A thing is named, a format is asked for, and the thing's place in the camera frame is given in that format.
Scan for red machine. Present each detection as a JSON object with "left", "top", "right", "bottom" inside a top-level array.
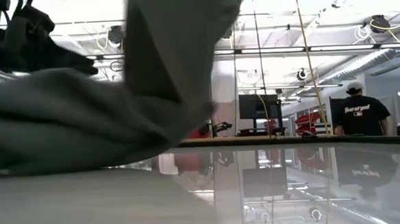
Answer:
[
  {"left": 293, "top": 111, "right": 323, "bottom": 136},
  {"left": 186, "top": 127, "right": 211, "bottom": 140}
]

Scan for yellow hanging cable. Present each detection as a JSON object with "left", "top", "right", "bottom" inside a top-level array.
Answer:
[{"left": 293, "top": 0, "right": 330, "bottom": 139}]

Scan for black table frame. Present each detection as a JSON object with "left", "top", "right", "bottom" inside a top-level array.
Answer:
[{"left": 177, "top": 128, "right": 400, "bottom": 158}]

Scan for grey towel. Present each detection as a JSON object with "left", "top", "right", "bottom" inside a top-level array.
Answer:
[{"left": 0, "top": 0, "right": 255, "bottom": 177}]

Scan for person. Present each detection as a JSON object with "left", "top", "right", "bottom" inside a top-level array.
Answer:
[{"left": 332, "top": 79, "right": 393, "bottom": 140}]

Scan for black monitor on stand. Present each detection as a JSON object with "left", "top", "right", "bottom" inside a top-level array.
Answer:
[{"left": 238, "top": 92, "right": 285, "bottom": 137}]

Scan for silver ventilation duct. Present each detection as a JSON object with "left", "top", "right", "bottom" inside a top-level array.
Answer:
[{"left": 316, "top": 46, "right": 400, "bottom": 84}]

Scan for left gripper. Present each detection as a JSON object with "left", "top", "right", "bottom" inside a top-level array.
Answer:
[{"left": 0, "top": 0, "right": 100, "bottom": 82}]

